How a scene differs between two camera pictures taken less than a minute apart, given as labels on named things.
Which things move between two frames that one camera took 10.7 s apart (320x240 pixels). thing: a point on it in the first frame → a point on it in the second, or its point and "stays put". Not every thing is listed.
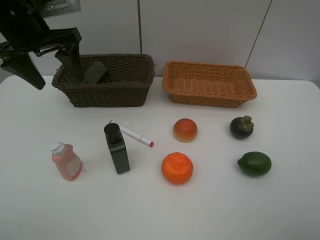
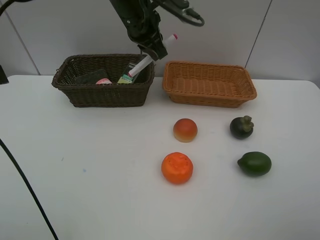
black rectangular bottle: [118, 147] → [125, 78]
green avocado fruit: [255, 163] stays put
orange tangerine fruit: [177, 167] stays put
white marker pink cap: [134, 135] → [150, 58]
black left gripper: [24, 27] → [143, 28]
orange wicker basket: [208, 84] stays put
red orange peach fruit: [185, 130] stays put
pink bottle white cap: [68, 163] → [104, 81]
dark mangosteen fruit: [242, 127] stays put
